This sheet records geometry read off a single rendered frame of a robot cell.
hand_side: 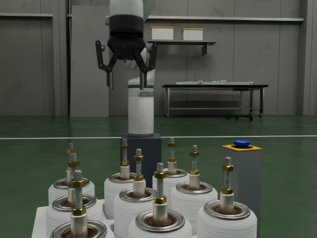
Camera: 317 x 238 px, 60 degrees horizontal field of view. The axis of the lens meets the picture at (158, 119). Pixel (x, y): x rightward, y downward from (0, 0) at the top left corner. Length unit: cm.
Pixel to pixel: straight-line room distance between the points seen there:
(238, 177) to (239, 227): 25
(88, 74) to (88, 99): 57
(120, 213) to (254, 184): 35
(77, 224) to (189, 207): 23
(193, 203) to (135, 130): 47
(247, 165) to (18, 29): 739
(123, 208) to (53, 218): 12
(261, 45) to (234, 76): 105
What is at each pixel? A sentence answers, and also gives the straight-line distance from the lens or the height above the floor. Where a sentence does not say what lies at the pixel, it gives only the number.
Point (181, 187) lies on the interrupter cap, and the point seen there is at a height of 25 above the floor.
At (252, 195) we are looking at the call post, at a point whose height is 20.
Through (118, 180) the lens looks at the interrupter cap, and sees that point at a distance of 63.
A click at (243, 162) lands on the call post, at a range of 69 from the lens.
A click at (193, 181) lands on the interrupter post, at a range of 58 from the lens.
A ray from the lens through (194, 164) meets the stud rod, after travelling 57.
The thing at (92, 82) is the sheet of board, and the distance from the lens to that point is 653.
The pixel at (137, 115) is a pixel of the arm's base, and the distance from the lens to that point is 95.
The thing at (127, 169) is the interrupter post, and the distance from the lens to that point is 64.
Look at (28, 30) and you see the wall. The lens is 771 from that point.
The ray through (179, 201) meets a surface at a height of 23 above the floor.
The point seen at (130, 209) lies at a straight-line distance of 51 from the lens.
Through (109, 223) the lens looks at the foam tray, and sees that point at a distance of 61.
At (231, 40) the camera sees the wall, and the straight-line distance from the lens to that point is 753.
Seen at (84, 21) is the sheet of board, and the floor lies 220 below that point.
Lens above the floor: 44
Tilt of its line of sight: 4 degrees down
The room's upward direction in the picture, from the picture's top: straight up
